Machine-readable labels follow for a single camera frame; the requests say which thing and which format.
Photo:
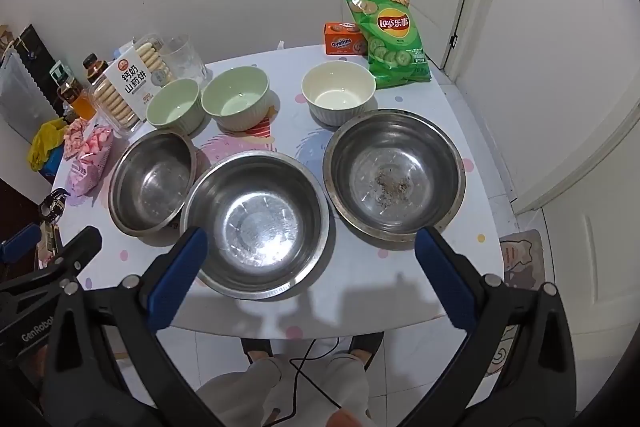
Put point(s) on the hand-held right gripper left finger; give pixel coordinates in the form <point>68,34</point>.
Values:
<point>175,277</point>

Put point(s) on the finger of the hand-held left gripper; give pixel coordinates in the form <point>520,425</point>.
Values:
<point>75,252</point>
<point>20,243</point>

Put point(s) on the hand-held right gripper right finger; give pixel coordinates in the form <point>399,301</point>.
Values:
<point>445,277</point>

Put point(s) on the small steel bowl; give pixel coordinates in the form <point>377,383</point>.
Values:
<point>152,182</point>

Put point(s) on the stained steel bowl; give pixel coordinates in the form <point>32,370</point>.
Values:
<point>392,174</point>

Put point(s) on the green ceramic bowl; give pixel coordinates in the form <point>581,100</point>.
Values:
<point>175,104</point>
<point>235,97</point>

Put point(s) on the cream ceramic bowl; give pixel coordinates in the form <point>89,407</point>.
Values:
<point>339,92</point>

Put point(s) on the black clip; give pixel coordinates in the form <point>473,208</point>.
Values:
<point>54,204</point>

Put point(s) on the cat print floor mat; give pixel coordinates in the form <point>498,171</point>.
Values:
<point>522,259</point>

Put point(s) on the pink snack bag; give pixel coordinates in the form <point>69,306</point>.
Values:
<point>92,157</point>

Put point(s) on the yellow cloth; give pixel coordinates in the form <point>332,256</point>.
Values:
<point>45,142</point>

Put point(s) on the black slipper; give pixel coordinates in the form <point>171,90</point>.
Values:
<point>256,348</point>
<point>367,349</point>

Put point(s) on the person's left leg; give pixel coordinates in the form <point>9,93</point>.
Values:
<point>240,392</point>

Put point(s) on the person's leg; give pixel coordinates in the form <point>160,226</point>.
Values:
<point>240,392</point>
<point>345,382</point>

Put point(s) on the person's right leg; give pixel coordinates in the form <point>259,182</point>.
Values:
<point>345,382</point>

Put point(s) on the white corrugated board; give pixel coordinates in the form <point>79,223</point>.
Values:
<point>22,97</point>

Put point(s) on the orange juice bottle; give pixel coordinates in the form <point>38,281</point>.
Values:
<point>77,102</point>

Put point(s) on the green white carton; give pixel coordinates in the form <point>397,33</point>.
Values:
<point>61,74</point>

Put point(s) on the clear cookie container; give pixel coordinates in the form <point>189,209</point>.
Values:
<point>125,82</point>

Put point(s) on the dark-capped bottle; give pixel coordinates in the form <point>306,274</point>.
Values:
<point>94,69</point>

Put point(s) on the black bag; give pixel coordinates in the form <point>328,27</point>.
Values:
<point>32,47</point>

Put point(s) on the glass mug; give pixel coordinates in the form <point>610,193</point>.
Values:
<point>185,57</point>

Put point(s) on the green chips bag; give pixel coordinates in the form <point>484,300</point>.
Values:
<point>395,37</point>

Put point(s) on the orange biscuit box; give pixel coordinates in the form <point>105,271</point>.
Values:
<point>342,39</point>

